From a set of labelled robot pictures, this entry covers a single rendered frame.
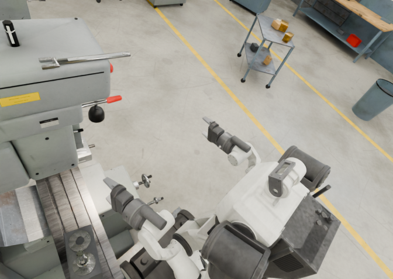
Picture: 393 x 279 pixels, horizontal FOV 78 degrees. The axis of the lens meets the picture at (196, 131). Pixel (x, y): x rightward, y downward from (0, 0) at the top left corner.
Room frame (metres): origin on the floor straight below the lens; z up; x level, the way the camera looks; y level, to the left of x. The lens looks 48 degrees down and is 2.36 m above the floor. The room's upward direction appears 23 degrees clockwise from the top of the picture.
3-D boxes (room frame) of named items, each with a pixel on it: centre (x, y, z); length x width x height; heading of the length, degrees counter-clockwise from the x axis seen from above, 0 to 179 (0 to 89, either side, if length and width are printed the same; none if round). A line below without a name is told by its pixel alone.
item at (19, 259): (0.48, 0.53, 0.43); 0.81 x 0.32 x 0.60; 141
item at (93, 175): (0.46, 0.55, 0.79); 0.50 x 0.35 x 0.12; 141
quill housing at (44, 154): (0.46, 0.55, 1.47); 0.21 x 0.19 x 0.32; 51
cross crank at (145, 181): (0.85, 0.23, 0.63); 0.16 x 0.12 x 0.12; 141
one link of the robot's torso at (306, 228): (0.41, -0.33, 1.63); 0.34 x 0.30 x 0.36; 154
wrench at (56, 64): (0.52, 0.36, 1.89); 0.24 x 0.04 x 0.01; 140
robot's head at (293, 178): (0.44, -0.28, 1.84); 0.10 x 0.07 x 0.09; 154
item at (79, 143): (0.54, 0.48, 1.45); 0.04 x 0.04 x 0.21; 51
